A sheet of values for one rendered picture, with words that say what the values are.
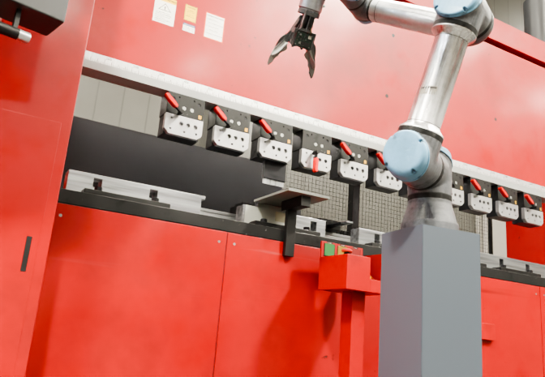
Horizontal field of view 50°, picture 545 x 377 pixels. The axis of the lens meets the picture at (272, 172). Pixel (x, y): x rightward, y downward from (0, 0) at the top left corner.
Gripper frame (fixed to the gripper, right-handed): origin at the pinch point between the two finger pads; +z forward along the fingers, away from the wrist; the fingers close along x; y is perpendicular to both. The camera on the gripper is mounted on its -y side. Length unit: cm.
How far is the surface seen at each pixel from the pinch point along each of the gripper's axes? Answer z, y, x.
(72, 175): 54, -6, -59
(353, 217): 74, -131, 85
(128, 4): -5, -41, -59
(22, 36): 11, 30, -74
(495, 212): 38, -79, 138
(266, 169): 41, -39, 10
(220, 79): 11.8, -44.0, -18.2
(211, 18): -10, -54, -28
